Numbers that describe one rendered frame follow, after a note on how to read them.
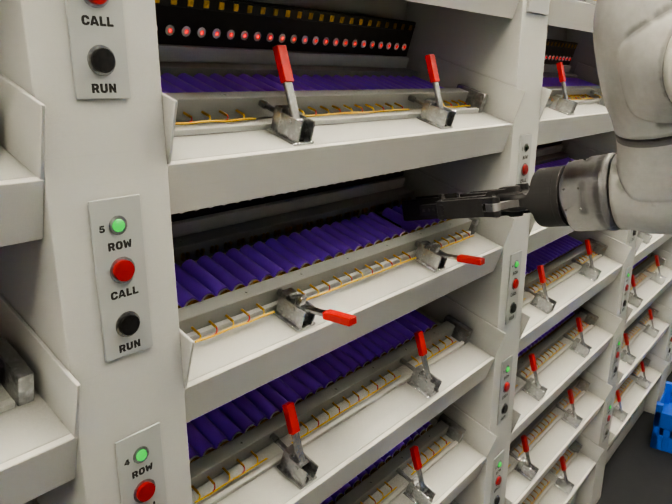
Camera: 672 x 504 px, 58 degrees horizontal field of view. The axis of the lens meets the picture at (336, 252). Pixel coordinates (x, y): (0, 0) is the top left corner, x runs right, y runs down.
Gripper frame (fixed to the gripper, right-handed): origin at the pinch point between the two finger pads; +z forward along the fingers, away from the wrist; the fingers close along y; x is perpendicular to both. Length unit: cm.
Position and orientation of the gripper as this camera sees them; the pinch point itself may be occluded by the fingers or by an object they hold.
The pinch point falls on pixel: (430, 207)
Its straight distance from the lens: 89.4
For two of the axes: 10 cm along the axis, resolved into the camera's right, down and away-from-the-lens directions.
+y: -6.5, 2.1, -7.3
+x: 1.5, 9.8, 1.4
